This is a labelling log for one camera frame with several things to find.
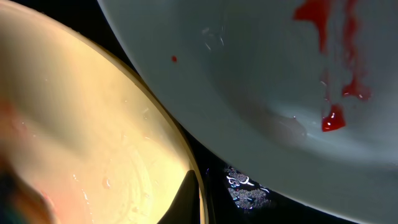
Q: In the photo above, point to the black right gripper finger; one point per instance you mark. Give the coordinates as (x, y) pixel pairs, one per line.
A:
(185, 208)

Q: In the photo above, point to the yellow plate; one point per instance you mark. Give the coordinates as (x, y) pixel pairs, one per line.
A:
(82, 130)

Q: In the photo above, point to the light green stained plate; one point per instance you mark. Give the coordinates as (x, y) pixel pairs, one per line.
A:
(299, 95)

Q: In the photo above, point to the green yellow sponge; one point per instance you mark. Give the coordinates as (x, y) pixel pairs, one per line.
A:
(9, 212)

